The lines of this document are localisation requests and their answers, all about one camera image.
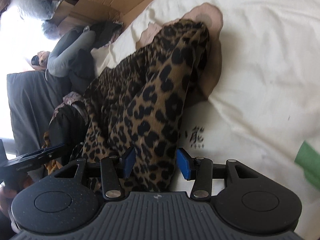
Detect brown cardboard sheet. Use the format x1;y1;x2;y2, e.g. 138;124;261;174
49;0;153;33

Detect white cartoon bear bedsheet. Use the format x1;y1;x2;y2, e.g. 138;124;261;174
92;0;319;206

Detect floral patterned garment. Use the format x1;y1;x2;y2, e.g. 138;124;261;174
54;21;123;123

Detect leopard print garment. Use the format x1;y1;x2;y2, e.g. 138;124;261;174
42;18;211;193

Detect dark grey trousers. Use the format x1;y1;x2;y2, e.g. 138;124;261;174
7;71;72;155

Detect person left hand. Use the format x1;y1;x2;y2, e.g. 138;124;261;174
1;176;34;218

